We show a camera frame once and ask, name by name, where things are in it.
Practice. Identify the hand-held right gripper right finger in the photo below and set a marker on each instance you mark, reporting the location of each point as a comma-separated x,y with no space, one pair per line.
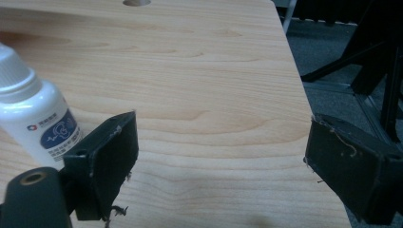
345,167

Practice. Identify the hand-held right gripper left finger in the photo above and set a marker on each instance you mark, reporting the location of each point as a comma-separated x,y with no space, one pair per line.
104,161

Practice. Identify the white plastic bottle blue label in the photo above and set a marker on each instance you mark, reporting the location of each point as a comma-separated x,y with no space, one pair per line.
34,117

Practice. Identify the white metal table leg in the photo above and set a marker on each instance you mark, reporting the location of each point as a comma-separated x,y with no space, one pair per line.
289,14

